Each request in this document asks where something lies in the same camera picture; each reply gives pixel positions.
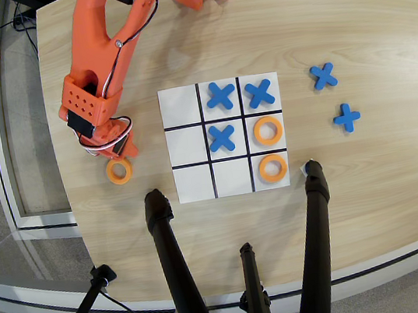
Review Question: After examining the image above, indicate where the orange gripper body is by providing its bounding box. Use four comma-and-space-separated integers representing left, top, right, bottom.
74, 114, 139, 165

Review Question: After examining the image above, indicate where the white tic-tac-toe board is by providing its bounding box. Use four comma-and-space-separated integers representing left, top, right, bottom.
156, 71, 296, 206

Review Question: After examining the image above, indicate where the blue foam cross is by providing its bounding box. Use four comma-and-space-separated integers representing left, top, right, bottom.
243, 78, 278, 111
206, 121, 238, 154
308, 62, 339, 91
204, 78, 239, 112
331, 101, 363, 135

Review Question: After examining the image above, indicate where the black tripod leg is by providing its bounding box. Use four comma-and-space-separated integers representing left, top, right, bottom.
272, 157, 349, 313
230, 240, 275, 313
141, 181, 220, 313

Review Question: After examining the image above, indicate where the orange foam ring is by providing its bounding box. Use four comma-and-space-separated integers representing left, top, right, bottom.
251, 114, 286, 147
104, 156, 135, 188
256, 151, 290, 185

